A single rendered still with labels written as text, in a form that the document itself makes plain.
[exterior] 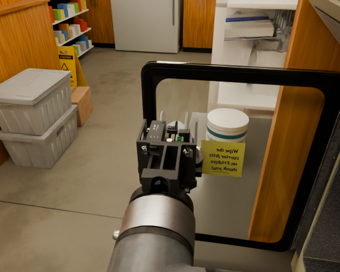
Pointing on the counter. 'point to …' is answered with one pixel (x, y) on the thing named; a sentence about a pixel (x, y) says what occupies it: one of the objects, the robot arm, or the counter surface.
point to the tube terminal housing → (296, 264)
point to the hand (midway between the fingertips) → (176, 130)
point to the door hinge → (325, 171)
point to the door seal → (339, 86)
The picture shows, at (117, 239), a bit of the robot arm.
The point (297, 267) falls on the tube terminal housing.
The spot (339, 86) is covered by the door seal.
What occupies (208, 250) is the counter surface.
